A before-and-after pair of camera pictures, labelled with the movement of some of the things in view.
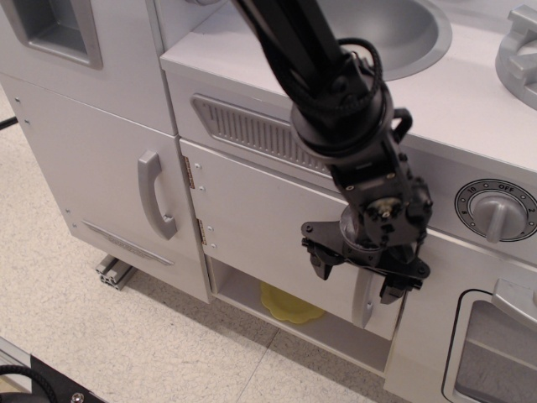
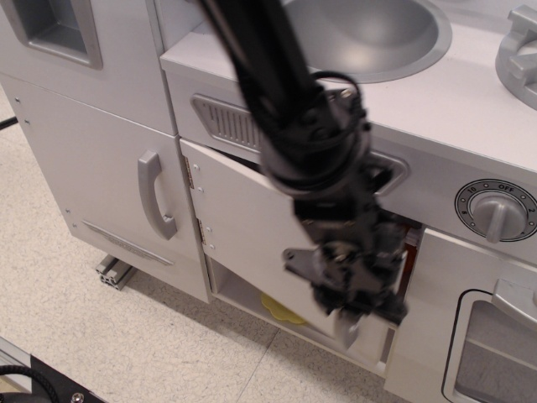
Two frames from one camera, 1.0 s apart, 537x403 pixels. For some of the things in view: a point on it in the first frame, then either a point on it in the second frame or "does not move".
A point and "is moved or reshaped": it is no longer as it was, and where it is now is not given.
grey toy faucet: x=516 y=55 does not move
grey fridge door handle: x=148 y=166 does not move
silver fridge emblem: x=127 y=244 does not move
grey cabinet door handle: x=362 y=297 is moved or reshaped
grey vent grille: x=257 y=131 does not move
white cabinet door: x=251 y=215 is moved or reshaped
